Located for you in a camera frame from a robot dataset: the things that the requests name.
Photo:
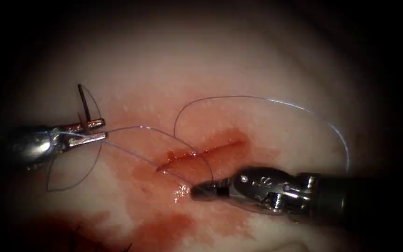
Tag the right arm needle driver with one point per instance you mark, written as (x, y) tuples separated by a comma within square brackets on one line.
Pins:
[(268, 189)]

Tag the curved steel needle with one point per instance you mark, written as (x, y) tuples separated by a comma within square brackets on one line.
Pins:
[(83, 101)]

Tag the dark right arm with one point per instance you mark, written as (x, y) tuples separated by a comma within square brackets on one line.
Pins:
[(362, 199)]

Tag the tissue pad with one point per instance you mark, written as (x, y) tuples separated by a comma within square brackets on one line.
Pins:
[(222, 70)]

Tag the left arm needle driver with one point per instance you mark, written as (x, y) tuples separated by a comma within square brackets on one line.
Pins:
[(33, 145)]

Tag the right arm needle driver jaw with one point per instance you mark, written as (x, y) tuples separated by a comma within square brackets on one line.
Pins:
[(208, 190)]

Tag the blue thread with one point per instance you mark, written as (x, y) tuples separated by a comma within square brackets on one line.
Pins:
[(243, 96)]

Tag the left arm needle driver jaw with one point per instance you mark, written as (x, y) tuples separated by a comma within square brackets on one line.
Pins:
[(89, 138), (89, 124)]

